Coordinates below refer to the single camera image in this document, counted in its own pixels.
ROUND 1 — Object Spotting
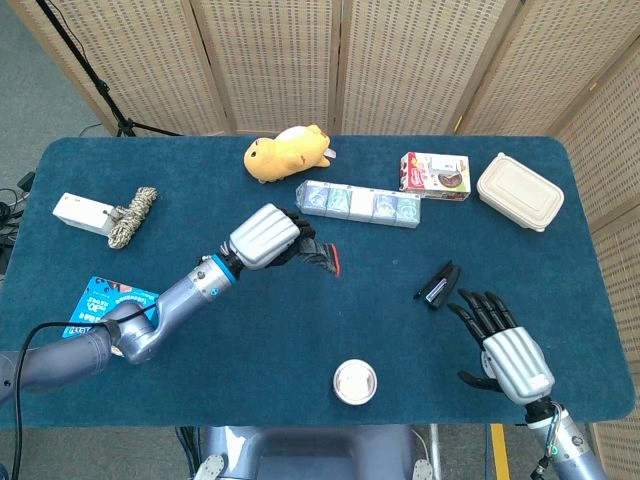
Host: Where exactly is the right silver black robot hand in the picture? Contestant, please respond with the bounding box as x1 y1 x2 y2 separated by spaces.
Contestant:
447 288 557 404

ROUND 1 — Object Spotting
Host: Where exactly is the grey-blue robot torso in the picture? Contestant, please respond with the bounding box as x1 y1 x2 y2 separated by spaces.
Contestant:
192 424 437 480

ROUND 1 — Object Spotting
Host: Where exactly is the black floor cable bundle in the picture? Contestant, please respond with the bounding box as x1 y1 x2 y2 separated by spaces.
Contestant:
0 187 29 251

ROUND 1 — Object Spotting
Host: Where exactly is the wrapped tissue packet multipack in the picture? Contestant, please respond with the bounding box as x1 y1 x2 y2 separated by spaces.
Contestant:
294 179 422 230

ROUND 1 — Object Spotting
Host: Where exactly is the small white box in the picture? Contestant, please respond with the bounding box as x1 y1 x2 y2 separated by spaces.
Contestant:
426 154 462 177

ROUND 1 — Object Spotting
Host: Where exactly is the white rectangular box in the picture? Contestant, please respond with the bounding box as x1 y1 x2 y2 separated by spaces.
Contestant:
52 192 118 238

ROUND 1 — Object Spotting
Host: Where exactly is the coiled beige speckled rope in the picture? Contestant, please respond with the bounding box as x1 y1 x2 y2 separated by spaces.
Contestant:
107 186 160 251

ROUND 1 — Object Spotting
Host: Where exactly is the black tripod stand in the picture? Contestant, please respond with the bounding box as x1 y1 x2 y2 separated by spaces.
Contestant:
33 0 182 138

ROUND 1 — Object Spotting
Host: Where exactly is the yellow plush toy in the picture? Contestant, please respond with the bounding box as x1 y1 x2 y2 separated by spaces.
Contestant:
243 124 333 185

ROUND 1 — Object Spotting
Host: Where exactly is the black stapler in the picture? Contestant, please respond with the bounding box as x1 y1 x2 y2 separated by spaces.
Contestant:
413 260 462 310

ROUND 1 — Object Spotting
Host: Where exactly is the beige lidded food container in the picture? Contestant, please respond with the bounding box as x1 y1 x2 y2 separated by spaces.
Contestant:
476 152 566 234

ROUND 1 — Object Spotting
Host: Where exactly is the red white snack box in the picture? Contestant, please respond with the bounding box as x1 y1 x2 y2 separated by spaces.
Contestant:
399 151 472 203

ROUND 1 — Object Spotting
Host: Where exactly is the blue felt table cover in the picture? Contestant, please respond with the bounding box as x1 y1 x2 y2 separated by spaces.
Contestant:
0 135 632 431

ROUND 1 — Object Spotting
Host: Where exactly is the woven rattan folding screen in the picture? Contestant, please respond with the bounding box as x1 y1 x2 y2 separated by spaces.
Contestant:
7 0 640 480

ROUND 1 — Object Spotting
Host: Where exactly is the grey knitted work glove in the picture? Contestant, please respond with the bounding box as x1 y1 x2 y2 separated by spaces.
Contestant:
298 236 343 278

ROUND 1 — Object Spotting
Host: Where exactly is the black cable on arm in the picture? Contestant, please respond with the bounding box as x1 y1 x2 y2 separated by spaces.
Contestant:
9 303 157 480

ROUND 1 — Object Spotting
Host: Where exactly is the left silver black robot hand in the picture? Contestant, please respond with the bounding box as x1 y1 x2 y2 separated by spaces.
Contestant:
219 202 322 272

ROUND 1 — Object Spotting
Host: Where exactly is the blue printed carton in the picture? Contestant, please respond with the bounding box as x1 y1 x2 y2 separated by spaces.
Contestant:
62 275 161 340

